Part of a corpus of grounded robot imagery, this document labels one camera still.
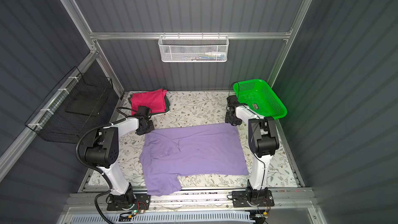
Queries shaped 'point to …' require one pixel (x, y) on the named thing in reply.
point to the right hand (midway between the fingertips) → (234, 121)
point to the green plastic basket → (257, 95)
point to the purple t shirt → (169, 151)
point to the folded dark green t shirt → (167, 104)
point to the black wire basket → (81, 105)
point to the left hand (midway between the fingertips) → (148, 128)
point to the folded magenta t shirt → (154, 100)
